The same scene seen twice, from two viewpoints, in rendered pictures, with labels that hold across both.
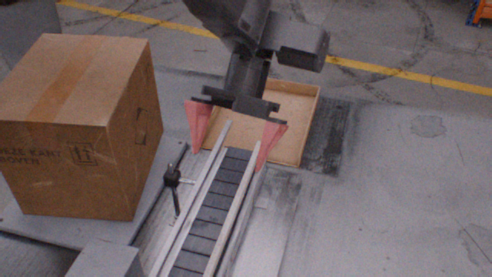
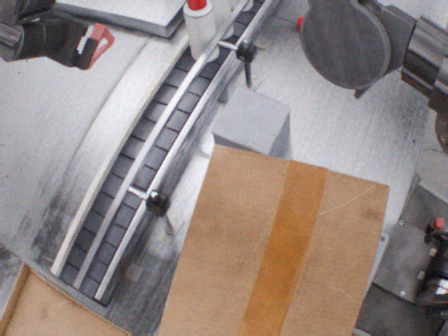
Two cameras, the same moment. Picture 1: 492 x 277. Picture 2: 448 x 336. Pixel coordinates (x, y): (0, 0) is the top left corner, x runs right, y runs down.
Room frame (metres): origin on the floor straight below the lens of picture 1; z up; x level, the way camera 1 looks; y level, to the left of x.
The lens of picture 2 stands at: (0.93, 0.37, 1.82)
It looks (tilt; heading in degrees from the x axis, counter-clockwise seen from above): 66 degrees down; 199
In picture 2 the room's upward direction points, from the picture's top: 10 degrees counter-clockwise
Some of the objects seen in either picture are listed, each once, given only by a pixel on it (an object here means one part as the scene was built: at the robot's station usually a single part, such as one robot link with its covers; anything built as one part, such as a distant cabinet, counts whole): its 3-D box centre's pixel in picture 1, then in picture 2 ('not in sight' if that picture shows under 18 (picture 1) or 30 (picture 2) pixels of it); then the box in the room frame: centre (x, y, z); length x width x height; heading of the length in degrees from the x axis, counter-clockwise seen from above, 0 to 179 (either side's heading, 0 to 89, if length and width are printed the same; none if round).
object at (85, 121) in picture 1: (87, 125); (275, 298); (0.76, 0.35, 0.99); 0.30 x 0.24 x 0.27; 175
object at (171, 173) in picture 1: (184, 193); (150, 208); (0.62, 0.13, 0.91); 0.07 x 0.03 x 0.16; 74
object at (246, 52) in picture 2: not in sight; (236, 61); (0.33, 0.21, 0.91); 0.07 x 0.03 x 0.16; 74
